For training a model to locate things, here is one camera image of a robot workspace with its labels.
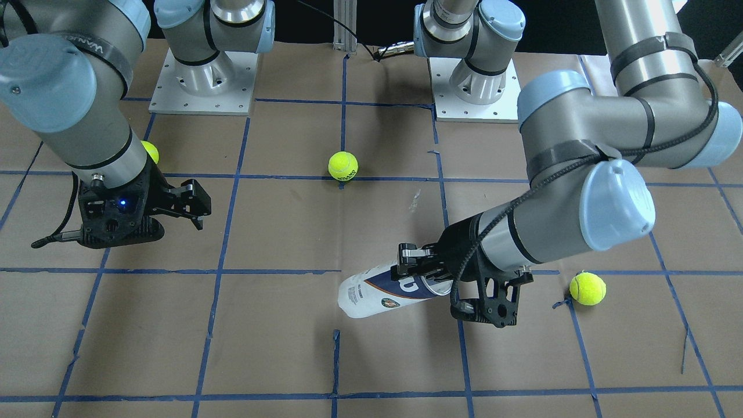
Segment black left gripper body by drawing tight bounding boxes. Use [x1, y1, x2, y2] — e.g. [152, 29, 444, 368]
[433, 214, 482, 279]

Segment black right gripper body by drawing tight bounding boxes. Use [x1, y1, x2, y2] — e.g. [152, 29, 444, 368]
[78, 157, 175, 224]

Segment clear Wilson tennis ball can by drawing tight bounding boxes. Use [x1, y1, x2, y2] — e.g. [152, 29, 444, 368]
[337, 264, 453, 319]

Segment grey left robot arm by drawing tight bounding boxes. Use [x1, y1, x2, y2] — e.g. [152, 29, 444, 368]
[392, 1, 741, 282]

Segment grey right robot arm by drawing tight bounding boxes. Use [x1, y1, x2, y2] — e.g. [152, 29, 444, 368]
[2, 1, 275, 235]

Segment yellow tennis ball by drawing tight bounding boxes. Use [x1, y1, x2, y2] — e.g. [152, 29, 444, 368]
[569, 272, 606, 306]
[327, 151, 359, 182]
[141, 140, 160, 165]

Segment yellow tennis ball centre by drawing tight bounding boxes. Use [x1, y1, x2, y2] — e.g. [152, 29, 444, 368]
[327, 151, 359, 182]

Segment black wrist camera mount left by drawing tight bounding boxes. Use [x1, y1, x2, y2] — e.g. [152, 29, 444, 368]
[30, 182, 165, 249]

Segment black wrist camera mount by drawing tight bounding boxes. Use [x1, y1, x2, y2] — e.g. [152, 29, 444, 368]
[30, 182, 165, 249]
[449, 265, 533, 329]

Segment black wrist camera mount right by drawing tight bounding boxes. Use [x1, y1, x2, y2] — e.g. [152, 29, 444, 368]
[449, 265, 533, 329]

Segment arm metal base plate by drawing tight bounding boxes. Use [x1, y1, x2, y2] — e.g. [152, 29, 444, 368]
[429, 57, 521, 122]
[149, 51, 260, 116]

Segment black tangled cables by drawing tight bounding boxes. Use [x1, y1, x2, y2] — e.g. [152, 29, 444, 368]
[293, 0, 419, 63]

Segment aluminium extrusion post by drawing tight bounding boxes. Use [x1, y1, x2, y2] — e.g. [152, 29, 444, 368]
[333, 0, 358, 55]

